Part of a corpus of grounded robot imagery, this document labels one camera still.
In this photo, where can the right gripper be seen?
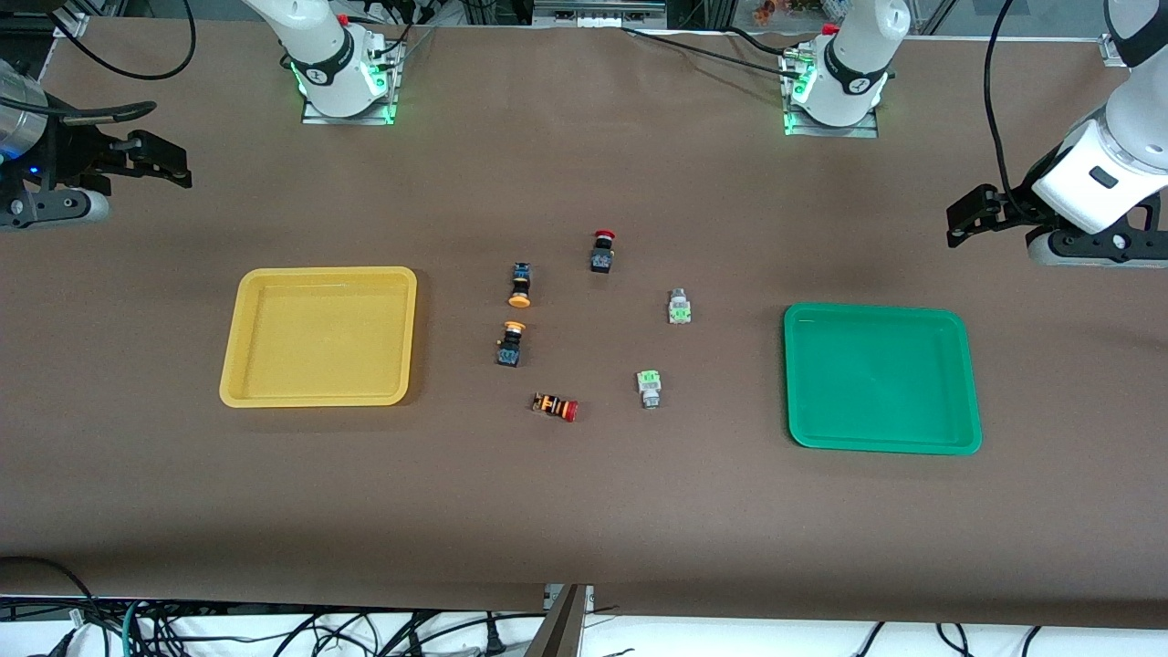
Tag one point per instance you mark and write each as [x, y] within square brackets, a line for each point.
[71, 151]

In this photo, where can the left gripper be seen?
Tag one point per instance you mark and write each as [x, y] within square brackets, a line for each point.
[1011, 206]

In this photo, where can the green square push button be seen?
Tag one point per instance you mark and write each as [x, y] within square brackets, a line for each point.
[649, 389]
[679, 308]

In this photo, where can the yellow mushroom push button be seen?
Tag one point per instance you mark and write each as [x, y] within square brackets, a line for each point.
[520, 285]
[510, 347]

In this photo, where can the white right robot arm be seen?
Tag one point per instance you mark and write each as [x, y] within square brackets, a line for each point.
[328, 64]

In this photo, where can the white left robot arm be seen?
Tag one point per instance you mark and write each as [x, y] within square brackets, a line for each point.
[858, 55]

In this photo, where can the green plastic tray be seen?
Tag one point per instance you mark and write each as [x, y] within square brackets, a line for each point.
[881, 379]

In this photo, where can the yellow plastic tray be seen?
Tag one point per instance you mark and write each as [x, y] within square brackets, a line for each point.
[319, 338]

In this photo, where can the red button black body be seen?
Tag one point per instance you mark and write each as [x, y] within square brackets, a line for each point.
[601, 254]

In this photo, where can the red button orange striped body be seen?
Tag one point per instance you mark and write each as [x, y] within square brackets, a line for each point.
[557, 407]

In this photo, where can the dark table leg strut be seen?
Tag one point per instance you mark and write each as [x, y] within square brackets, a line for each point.
[557, 630]

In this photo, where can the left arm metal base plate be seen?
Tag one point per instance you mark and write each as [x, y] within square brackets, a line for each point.
[867, 130]

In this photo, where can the aluminium table corner bracket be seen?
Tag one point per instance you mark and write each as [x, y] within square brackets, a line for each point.
[1115, 50]
[68, 20]

